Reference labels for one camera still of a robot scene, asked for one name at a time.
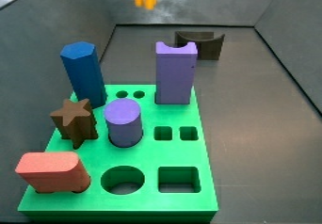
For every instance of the red rounded block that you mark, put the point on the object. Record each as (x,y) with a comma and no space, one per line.
(53,172)

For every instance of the brown star block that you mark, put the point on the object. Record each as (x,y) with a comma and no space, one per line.
(74,121)

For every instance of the blue hexagonal prism block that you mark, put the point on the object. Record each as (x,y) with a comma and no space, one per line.
(80,63)

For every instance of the purple notched rectangular block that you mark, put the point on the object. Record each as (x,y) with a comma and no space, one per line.
(175,68)

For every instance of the purple cylinder block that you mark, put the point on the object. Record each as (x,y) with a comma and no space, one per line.
(121,115)

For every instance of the black curved block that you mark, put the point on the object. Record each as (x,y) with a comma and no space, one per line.
(207,43)

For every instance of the green peg board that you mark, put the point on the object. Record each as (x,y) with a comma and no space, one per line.
(153,183)

